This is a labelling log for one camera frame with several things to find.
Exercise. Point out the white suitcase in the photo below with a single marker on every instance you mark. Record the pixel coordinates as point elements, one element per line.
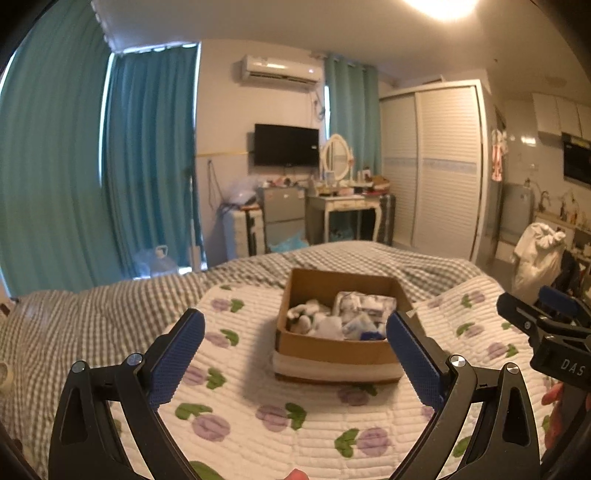
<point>238,233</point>

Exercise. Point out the silver suitcase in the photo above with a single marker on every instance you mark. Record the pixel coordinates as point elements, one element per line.
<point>387,219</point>

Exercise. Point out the blue and white packet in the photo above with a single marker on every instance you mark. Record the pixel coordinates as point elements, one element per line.
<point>364,330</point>

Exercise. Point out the blue plastic bag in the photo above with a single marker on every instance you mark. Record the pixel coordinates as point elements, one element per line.
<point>288,243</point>

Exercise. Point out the clear water jug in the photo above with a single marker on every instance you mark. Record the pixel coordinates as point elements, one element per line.
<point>154,263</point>

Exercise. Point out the white wall cabinets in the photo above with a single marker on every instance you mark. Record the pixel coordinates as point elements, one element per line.
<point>561,115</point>

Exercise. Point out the wide teal curtain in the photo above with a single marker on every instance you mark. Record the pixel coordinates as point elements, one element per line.
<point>51,161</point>

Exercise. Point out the black range hood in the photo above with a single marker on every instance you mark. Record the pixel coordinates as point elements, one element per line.
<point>577,159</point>

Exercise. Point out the cardboard box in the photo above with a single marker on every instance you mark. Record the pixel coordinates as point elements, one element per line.
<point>332,353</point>

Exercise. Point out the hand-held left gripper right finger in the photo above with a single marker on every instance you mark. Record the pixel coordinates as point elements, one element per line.
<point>415,360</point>

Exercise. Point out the black and white sock roll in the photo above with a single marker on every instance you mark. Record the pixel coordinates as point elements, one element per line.
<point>302,317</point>

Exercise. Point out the white sliding wardrobe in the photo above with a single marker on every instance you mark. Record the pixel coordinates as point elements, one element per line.
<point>443,170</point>

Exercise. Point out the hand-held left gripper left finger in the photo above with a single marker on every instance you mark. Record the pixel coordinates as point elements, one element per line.
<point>178,360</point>

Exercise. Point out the silver mini fridge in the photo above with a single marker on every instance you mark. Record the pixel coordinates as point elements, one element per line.
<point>281,212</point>

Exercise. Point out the floral tissue pack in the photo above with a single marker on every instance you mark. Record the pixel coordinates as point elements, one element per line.
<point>364,302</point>

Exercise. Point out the narrow teal curtain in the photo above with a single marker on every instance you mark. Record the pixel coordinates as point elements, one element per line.
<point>351,115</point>

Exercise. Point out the person's right hand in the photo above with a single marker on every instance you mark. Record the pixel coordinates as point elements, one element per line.
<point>553,401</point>

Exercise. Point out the white air conditioner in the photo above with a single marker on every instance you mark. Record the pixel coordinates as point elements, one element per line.
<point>281,69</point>

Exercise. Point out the black wall television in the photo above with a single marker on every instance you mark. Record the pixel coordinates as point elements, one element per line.
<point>286,144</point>

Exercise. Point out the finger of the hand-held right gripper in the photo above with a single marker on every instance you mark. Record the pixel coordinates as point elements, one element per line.
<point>517,307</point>
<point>559,300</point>

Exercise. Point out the quilted floral blanket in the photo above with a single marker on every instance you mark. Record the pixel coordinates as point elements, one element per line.
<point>258,401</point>

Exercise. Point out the clear plastic bag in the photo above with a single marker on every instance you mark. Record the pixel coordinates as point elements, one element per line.
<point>242,191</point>

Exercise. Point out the dark patterned clothes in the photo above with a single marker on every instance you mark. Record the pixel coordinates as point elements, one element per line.
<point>570,272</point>

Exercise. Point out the small photo frame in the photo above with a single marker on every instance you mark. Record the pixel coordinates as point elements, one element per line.
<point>330,177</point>

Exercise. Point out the white vanity table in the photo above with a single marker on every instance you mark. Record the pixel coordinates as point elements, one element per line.
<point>341,203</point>

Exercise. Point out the pink hanging garment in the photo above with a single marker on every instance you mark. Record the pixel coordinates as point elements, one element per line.
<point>498,157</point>

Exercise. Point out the white cloth bundle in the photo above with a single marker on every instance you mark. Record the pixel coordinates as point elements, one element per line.
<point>538,258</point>

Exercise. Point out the person's left hand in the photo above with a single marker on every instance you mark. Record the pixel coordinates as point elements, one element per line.
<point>296,475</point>

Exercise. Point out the oval white vanity mirror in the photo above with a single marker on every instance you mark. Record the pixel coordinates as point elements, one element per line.
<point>336,156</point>

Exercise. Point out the grey gingham duvet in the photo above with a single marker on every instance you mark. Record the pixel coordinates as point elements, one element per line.
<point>92,323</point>

